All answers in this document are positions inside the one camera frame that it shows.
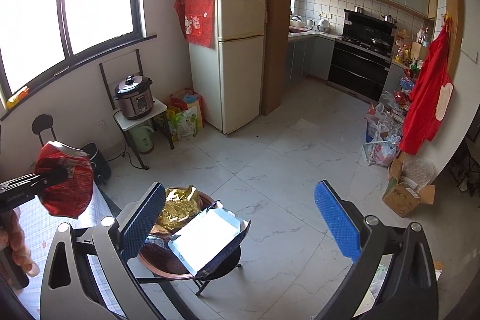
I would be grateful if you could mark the red hanging garment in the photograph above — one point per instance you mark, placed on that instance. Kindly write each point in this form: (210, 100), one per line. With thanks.
(421, 123)

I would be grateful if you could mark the brown gold snack bag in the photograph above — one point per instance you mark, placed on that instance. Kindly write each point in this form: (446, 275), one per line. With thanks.
(181, 205)

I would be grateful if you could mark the blue and white carton box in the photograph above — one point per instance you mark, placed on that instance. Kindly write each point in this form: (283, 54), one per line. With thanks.
(214, 231)

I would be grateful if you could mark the green shopping bag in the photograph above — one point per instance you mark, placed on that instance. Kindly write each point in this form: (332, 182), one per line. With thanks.
(183, 115)

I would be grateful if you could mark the cream two-door refrigerator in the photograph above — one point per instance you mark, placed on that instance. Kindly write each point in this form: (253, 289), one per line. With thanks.
(229, 74)

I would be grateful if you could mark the black folding stool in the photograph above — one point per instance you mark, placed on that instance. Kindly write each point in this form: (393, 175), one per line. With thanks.
(166, 267)

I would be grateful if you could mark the red snack bag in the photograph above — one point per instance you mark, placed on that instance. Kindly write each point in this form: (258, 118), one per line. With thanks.
(70, 196)

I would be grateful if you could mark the small white side table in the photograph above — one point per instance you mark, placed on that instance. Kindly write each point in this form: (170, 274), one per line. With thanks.
(116, 70)

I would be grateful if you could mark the yellow orange item on sill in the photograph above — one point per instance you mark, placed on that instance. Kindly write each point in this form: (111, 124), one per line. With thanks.
(16, 98)

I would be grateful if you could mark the dark framed window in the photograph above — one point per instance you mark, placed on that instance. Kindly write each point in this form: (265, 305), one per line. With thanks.
(43, 40)

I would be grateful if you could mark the black kitchen stove unit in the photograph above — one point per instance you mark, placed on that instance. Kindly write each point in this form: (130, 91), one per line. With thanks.
(361, 58)

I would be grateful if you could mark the red cloth fridge cover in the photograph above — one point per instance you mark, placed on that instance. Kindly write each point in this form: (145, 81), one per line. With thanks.
(196, 19)

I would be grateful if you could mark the green thermos kettle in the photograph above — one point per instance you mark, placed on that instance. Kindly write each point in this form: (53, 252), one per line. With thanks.
(142, 138)

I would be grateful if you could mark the open cardboard box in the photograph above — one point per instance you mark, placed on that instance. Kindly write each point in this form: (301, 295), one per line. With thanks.
(409, 185)

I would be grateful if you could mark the plastic bags on floor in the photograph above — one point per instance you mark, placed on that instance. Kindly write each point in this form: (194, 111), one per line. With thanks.
(384, 131)

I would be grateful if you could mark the brown plastic trash bucket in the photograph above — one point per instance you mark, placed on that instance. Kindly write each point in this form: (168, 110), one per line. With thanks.
(188, 236)

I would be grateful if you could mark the black round stool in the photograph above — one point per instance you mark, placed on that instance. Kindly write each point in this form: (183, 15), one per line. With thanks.
(42, 123)

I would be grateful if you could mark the electric pressure cooker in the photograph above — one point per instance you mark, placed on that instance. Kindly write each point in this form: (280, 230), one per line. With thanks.
(133, 96)

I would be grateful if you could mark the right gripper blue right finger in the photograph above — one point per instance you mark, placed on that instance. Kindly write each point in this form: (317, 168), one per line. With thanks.
(341, 226)

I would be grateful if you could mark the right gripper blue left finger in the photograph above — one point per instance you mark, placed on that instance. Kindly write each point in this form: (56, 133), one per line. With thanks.
(137, 219)

